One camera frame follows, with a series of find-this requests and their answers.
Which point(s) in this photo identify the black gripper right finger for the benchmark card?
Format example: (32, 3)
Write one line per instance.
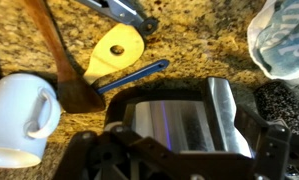
(272, 150)

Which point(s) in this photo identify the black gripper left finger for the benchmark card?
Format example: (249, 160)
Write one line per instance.
(122, 153)

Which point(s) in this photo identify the dark wooden spatula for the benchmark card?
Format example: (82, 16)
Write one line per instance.
(79, 96)

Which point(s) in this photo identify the blue and white dish towel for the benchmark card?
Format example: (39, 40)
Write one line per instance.
(282, 43)

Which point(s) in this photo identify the white ceramic mug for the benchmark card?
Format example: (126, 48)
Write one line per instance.
(15, 113)

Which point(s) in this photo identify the black and steel tongs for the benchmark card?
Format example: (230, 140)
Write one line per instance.
(122, 11)

